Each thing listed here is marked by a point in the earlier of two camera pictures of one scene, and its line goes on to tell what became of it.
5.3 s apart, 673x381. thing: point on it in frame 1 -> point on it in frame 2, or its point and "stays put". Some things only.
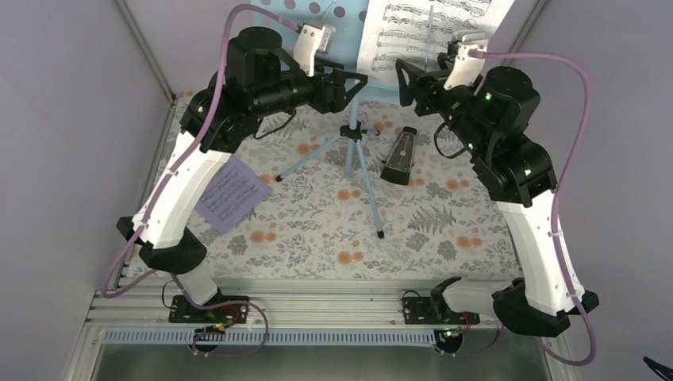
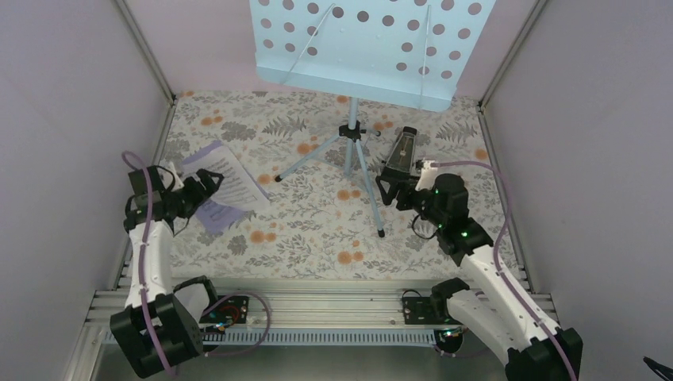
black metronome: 400,159 stays put
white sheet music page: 417,31 -> 238,186
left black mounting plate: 181,310 stays put
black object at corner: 665,371 stays put
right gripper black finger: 411,91 -> 394,187
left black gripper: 336,101 -> 200,195
